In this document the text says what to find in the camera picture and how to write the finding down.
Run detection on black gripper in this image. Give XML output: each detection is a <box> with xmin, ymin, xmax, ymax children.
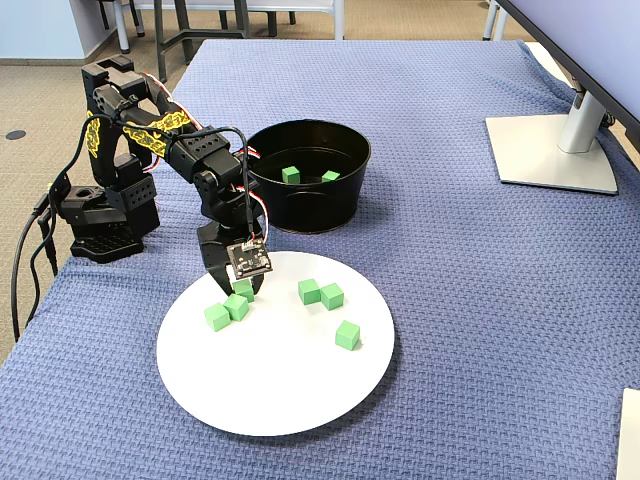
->
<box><xmin>196</xmin><ymin>213</ymin><xmax>267</xmax><ymax>298</ymax></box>

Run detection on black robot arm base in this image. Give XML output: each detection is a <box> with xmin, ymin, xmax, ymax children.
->
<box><xmin>47</xmin><ymin>172</ymin><xmax>151</xmax><ymax>265</ymax></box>

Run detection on white round plate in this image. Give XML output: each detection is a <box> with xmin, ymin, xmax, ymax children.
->
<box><xmin>155</xmin><ymin>250</ymin><xmax>396</xmax><ymax>438</ymax></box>

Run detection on black metal bucket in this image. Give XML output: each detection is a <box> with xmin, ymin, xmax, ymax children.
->
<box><xmin>243</xmin><ymin>118</ymin><xmax>373</xmax><ymax>236</ymax></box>

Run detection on blue woven cloth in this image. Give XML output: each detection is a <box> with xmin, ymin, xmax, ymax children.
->
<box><xmin>0</xmin><ymin>38</ymin><xmax>640</xmax><ymax>480</ymax></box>

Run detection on black chair legs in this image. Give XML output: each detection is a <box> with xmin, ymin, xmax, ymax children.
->
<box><xmin>98</xmin><ymin>0</ymin><xmax>146</xmax><ymax>37</ymax></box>
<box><xmin>218</xmin><ymin>0</ymin><xmax>297</xmax><ymax>38</ymax></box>

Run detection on silver monitor stand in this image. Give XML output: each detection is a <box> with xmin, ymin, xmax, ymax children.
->
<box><xmin>485</xmin><ymin>74</ymin><xmax>621</xmax><ymax>196</ymax></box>

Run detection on computer monitor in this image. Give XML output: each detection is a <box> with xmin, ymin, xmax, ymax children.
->
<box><xmin>497</xmin><ymin>0</ymin><xmax>640</xmax><ymax>132</ymax></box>

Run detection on thick black cable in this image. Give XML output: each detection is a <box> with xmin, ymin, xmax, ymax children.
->
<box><xmin>13</xmin><ymin>214</ymin><xmax>59</xmax><ymax>331</ymax></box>
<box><xmin>8</xmin><ymin>194</ymin><xmax>46</xmax><ymax>346</ymax></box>

